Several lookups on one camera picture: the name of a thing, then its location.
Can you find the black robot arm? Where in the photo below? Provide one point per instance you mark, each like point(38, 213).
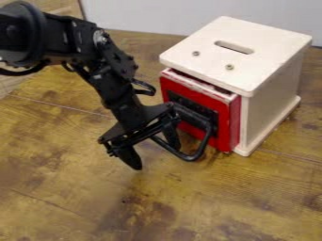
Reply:
point(38, 39)

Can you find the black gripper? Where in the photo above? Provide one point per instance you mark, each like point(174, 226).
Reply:
point(139, 122)

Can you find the white wooden drawer box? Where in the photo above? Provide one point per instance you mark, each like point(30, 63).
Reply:
point(253, 60)

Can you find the red drawer with black handle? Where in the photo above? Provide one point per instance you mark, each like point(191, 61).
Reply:
point(209, 111)

